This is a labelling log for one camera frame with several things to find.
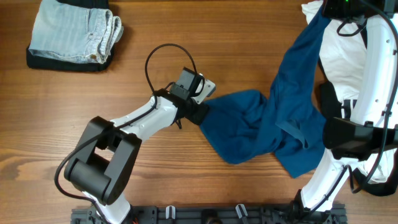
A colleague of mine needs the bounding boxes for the blue t-shirt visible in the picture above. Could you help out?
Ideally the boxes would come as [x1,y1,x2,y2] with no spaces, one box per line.
[200,11,330,178]

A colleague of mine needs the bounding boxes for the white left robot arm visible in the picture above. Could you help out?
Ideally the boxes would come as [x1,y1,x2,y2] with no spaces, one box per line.
[54,90,209,223]

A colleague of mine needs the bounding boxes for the white printed t-shirt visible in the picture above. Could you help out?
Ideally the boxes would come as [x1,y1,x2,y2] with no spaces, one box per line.
[302,1,396,184]

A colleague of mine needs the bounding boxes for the black garment under pile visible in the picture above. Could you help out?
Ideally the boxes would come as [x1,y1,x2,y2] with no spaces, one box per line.
[317,58,398,197]

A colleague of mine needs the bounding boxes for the folded light blue jeans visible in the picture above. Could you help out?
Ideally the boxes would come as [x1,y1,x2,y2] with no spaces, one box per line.
[29,0,124,64]

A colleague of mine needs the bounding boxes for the folded black garment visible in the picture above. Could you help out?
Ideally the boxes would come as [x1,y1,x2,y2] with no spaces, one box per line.
[26,0,115,72]

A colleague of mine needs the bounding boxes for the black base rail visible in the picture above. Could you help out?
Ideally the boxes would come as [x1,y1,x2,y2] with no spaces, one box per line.
[70,203,348,224]

